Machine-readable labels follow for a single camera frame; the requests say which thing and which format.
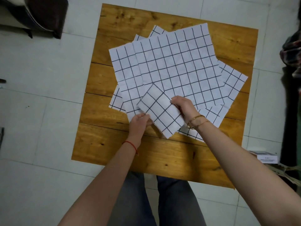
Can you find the person's right hand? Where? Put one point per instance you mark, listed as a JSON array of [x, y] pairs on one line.
[[187, 108]]

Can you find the small grid paper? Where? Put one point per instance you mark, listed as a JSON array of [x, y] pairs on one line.
[[160, 115]]

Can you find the person's right fingers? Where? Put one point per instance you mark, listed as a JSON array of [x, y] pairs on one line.
[[176, 102]]

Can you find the plaid cloth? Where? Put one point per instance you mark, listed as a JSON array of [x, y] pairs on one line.
[[291, 51]]

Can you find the person's left hand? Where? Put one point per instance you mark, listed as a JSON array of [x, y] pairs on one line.
[[137, 128]]

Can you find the person's left fingers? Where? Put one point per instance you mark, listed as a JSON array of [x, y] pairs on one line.
[[146, 118]]

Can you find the cardboard box with white label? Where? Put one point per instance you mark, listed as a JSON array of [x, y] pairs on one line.
[[264, 157]]

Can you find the person's grey trousers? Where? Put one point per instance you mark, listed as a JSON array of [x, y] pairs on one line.
[[174, 204]]

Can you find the tall dark furniture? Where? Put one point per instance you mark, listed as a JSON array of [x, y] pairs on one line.
[[290, 120]]

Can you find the person's right forearm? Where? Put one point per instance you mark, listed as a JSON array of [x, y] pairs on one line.
[[239, 167]]

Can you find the person's left forearm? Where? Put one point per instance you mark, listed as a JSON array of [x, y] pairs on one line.
[[105, 183]]

